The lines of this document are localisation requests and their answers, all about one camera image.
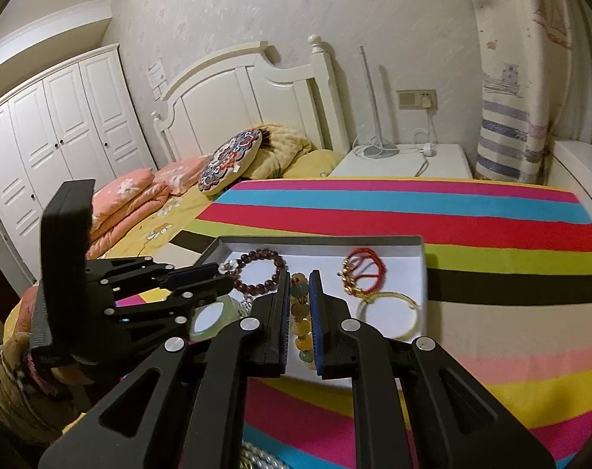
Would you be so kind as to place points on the yellow floral bedsheet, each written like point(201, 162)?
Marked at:
point(143, 238)

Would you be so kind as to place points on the white bed headboard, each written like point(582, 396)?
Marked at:
point(237, 88)

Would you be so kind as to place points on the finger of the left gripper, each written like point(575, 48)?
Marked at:
point(201, 284)
point(141, 319)

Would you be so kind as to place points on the tan plush pillow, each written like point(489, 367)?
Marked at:
point(287, 153)

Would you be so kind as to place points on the rainbow striped round mat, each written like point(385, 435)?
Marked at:
point(503, 273)

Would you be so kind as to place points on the striped boat print curtain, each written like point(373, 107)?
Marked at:
point(526, 50)

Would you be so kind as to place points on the embroidered round cushion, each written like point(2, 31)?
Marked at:
point(230, 161)

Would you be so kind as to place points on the white nightstand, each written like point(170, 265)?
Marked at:
point(446, 161)

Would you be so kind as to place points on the green jade bangle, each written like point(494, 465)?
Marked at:
point(210, 319)

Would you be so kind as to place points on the wall socket with charger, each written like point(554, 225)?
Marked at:
point(417, 99)

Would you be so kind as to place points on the gold bangle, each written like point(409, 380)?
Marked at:
point(395, 314)

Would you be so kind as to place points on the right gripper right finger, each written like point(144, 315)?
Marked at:
point(414, 405)

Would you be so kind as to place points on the white side desk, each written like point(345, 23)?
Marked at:
point(569, 167)

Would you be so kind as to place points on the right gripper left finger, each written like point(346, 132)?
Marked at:
point(184, 405)

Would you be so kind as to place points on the pink folded quilt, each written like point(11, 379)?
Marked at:
point(136, 195)

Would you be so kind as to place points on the plaid plush slipper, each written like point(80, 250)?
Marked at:
point(34, 406)

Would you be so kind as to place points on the grey cardboard tray box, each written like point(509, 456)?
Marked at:
point(325, 273)

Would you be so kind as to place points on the white wardrobe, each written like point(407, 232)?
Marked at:
point(75, 120)

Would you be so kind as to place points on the silver leaf brooch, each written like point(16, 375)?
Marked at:
point(233, 269)

